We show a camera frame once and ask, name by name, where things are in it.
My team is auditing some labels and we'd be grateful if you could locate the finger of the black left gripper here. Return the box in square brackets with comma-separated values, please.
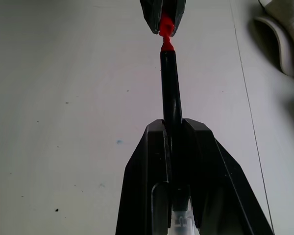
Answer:
[140, 0, 164, 35]
[171, 0, 188, 35]

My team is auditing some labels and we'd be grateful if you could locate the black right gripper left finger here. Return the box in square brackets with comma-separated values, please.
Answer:
[115, 118, 173, 235]

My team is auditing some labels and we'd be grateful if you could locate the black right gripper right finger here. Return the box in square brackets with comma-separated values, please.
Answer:
[171, 118, 275, 235]

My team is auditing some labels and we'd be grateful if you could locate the red marker cap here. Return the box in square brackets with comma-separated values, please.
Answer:
[158, 12, 175, 38]

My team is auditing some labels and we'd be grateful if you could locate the black marker with red tip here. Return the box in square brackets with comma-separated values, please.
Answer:
[159, 36, 195, 235]

